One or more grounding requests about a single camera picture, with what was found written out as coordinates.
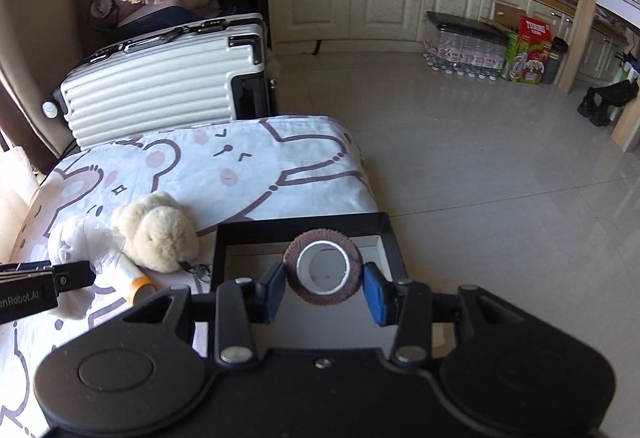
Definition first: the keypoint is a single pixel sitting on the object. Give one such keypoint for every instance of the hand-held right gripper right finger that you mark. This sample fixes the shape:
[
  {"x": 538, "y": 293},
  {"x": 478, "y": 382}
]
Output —
[{"x": 376, "y": 295}]

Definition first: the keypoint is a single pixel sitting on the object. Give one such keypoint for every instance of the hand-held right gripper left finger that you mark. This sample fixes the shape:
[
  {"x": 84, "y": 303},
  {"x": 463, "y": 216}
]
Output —
[{"x": 274, "y": 293}]

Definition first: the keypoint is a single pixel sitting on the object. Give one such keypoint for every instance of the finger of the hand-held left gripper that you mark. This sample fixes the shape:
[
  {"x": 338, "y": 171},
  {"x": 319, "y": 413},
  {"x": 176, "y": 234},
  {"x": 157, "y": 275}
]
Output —
[{"x": 75, "y": 277}]

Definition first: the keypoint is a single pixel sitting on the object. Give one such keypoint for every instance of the brown tape roll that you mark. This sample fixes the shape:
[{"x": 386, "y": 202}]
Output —
[{"x": 300, "y": 292}]

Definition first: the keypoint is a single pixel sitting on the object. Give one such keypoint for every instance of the white tulle cloth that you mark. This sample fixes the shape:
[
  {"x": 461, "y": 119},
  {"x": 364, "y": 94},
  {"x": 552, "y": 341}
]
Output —
[{"x": 75, "y": 240}]

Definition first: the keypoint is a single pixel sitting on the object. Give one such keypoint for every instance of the black box with white inside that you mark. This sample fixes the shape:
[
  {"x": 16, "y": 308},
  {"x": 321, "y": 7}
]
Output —
[{"x": 247, "y": 260}]

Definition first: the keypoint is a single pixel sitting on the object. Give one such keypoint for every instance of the white tube with orange cap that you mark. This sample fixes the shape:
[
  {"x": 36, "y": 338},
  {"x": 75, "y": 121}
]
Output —
[{"x": 127, "y": 275}]

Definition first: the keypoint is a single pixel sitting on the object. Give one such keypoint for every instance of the beige plush bear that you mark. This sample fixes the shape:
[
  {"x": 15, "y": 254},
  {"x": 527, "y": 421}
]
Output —
[{"x": 160, "y": 233}]

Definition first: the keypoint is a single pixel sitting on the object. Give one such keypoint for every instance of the bear printed blanket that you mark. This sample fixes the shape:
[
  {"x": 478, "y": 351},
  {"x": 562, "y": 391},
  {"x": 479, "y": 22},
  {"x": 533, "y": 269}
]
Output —
[{"x": 225, "y": 188}]

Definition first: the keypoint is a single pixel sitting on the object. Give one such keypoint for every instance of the white ribbed suitcase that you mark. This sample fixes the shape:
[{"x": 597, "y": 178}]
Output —
[{"x": 150, "y": 87}]

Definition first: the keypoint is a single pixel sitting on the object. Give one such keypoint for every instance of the green carton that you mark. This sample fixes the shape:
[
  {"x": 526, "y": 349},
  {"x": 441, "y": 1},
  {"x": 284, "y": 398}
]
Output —
[{"x": 511, "y": 55}]

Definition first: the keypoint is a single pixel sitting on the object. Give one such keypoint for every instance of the black bin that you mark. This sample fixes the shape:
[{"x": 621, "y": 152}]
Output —
[{"x": 554, "y": 60}]

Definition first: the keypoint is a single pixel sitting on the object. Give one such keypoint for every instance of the red carton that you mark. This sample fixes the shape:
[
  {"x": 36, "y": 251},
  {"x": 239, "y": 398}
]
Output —
[{"x": 532, "y": 42}]

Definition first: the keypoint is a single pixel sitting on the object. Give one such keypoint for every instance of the black shoes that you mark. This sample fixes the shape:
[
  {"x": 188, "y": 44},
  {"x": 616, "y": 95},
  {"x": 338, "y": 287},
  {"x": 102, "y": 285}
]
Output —
[{"x": 607, "y": 97}]

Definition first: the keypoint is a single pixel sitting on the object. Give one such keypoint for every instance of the brown cardboard box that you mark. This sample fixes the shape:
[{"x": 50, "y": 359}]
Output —
[{"x": 510, "y": 15}]

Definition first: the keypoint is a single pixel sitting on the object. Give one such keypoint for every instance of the wooden table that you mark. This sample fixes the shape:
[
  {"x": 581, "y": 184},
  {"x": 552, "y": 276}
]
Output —
[{"x": 580, "y": 32}]

